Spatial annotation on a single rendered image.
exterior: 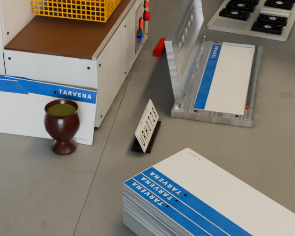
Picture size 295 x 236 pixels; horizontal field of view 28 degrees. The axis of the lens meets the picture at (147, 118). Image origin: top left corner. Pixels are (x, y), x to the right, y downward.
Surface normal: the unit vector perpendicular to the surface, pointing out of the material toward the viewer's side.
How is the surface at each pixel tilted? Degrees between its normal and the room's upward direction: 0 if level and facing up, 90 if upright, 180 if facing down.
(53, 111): 0
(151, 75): 0
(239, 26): 0
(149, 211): 90
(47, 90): 69
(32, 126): 63
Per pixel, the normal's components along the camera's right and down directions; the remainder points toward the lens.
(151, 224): -0.75, 0.34
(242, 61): 0.02, -0.85
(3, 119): -0.15, 0.08
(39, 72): -0.22, 0.51
